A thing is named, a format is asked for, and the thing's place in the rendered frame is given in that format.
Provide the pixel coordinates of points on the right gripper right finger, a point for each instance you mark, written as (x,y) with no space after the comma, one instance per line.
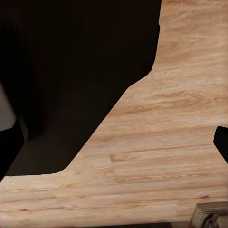
(221,141)

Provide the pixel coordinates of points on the wood fireplace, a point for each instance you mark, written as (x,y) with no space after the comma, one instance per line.
(210,215)

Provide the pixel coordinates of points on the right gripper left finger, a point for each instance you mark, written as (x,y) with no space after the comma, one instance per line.
(11,142)

